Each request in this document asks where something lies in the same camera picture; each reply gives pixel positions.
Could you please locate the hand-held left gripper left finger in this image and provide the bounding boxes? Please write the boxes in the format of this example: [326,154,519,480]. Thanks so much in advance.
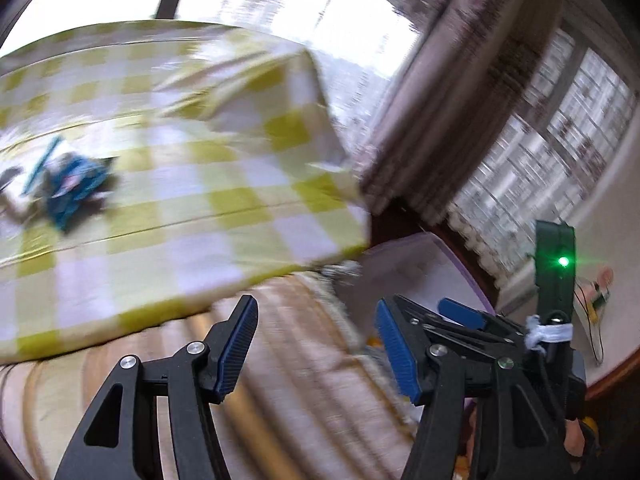
[52,294,261,480]

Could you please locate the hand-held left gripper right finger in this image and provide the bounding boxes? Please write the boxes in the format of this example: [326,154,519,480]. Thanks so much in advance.
[376,299,576,480]

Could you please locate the mauve drape curtain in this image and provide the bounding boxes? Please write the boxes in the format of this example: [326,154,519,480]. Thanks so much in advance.
[357,0,566,211]

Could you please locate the bright blue patterned snack packet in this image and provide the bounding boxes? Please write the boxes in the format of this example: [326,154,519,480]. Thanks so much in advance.
[45,154,118,231]

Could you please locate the white lace curtain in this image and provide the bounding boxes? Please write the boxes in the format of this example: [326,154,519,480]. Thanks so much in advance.
[447,25,640,281]
[250,0,451,131]

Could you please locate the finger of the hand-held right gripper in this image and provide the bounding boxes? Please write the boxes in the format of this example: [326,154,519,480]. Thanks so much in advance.
[394,295,528,356]
[438,298,490,333]

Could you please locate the white cloth strap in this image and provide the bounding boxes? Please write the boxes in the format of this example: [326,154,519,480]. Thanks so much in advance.
[525,322,574,350]

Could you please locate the thin black cable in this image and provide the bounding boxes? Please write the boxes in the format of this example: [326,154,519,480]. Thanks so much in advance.
[575,280,608,366]

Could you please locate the person's right hand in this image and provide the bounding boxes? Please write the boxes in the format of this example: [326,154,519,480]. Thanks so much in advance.
[564,420,588,461]

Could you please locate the yellow white checkered tablecloth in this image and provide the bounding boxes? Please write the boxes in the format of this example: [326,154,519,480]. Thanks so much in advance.
[0,20,371,363]

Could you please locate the small colourful object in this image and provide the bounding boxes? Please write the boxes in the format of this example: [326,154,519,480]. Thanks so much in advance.
[590,266,616,321]

